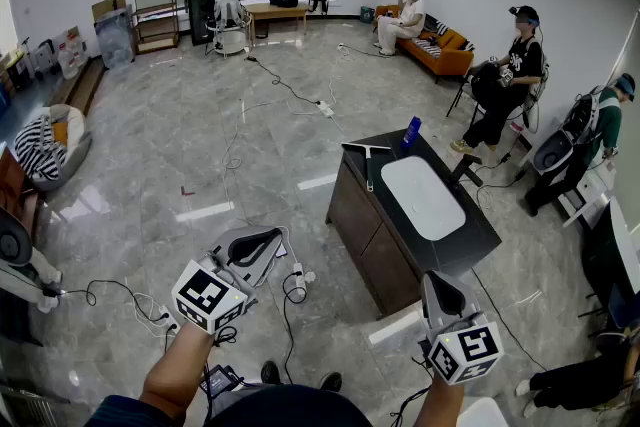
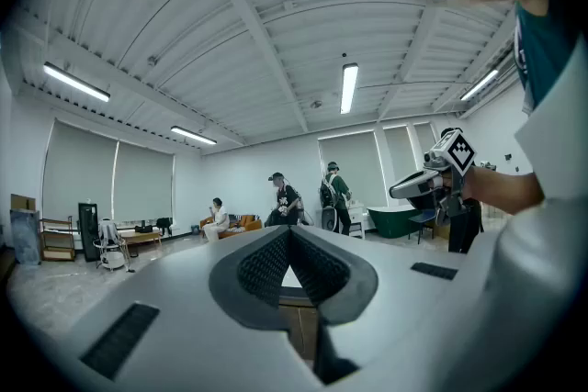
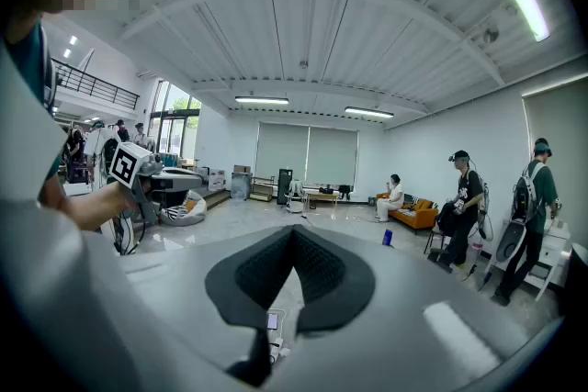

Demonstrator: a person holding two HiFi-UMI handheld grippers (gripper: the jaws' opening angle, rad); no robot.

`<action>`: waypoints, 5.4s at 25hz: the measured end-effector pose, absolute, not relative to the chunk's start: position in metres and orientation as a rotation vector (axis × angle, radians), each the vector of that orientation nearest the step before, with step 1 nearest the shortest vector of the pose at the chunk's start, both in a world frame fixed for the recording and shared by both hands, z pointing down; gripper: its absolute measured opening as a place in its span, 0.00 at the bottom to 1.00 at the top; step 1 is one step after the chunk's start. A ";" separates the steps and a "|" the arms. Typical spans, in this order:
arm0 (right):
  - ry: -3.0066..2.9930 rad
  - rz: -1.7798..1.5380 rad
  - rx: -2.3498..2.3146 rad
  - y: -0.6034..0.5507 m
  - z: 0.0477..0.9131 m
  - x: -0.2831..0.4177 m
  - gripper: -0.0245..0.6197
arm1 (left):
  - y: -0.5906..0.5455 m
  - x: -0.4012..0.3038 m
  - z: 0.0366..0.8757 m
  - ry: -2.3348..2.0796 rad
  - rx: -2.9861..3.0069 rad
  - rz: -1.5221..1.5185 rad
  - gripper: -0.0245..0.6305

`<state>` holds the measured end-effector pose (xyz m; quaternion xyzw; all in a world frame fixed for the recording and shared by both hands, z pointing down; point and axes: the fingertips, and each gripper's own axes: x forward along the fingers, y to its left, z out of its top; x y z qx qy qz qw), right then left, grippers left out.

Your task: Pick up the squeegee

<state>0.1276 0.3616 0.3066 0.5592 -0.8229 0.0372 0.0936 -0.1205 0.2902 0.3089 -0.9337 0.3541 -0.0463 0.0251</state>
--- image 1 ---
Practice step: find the wooden platform step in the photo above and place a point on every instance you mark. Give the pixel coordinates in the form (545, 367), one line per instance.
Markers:
(80, 85)

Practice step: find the person's right shoe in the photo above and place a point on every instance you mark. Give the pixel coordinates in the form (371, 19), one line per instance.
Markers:
(331, 381)

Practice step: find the wooden bench table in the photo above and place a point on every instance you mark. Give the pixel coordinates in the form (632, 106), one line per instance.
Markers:
(277, 11)

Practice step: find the small black screen device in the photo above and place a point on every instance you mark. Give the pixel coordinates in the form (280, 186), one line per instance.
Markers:
(217, 381)

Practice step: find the red floor tape piece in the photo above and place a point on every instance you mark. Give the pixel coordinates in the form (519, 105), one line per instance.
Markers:
(187, 191)

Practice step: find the white power strip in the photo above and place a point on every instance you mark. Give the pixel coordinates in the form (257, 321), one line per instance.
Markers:
(167, 321)
(325, 109)
(299, 280)

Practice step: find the orange cushion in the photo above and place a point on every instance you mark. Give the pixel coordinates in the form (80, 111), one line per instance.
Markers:
(60, 132)

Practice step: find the wooden shelf rack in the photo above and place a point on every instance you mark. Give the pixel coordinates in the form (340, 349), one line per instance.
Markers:
(156, 30)

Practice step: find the black folding chair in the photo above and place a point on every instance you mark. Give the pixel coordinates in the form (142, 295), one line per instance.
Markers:
(520, 107)

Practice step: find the person's left forearm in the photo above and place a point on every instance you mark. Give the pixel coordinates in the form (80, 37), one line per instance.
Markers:
(175, 372)

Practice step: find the white sink basin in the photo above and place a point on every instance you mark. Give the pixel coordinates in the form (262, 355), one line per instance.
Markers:
(422, 197)

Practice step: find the white low cabinet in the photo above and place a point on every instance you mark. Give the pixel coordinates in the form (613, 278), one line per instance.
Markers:
(587, 195)

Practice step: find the black bag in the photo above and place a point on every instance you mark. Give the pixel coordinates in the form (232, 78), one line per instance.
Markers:
(283, 1)

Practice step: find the cardboard box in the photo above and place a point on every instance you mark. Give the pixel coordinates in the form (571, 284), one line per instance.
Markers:
(107, 5)

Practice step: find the white round chair with backpack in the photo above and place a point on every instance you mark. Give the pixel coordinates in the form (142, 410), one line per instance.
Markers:
(228, 22)

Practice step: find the clear water jug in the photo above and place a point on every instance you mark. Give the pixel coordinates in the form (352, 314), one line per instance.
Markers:
(69, 61)

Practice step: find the white machine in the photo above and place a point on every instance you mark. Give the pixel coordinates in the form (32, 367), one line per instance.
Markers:
(15, 245)

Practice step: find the black white striped cloth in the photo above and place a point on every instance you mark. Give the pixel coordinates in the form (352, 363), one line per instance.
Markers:
(37, 150)

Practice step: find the person's dark clothing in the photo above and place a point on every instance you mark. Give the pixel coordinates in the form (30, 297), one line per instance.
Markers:
(290, 407)

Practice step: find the grey beanbag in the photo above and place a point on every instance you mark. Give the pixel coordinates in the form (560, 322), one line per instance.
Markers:
(75, 150)

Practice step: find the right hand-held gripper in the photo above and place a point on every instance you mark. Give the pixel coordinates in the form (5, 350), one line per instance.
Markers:
(467, 350)

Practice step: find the person's shoe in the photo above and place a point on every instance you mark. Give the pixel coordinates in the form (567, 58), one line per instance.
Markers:
(331, 381)
(270, 372)

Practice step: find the orange sofa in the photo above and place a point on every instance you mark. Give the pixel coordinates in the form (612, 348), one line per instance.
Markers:
(447, 55)

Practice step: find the tall black cabinet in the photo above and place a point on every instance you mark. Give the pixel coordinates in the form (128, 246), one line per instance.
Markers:
(200, 7)

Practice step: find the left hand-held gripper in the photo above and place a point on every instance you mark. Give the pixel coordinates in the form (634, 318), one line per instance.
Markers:
(210, 295)

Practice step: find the smartphone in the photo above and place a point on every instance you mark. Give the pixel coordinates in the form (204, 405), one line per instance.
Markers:
(281, 251)

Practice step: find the person's left shoe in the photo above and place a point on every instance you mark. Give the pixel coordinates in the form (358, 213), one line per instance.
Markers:
(270, 372)

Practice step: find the person's right forearm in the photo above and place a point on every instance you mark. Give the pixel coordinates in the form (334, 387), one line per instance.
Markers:
(442, 402)

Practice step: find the plastic wrapped bundle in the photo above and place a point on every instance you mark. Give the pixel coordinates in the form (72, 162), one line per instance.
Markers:
(115, 40)

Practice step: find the dark wooden vanity cabinet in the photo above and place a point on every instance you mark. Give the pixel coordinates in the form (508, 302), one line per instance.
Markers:
(370, 240)

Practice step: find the green bag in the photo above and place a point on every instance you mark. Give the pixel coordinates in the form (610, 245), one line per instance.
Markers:
(367, 14)

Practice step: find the blue bottle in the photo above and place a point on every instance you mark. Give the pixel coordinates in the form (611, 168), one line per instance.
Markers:
(411, 134)

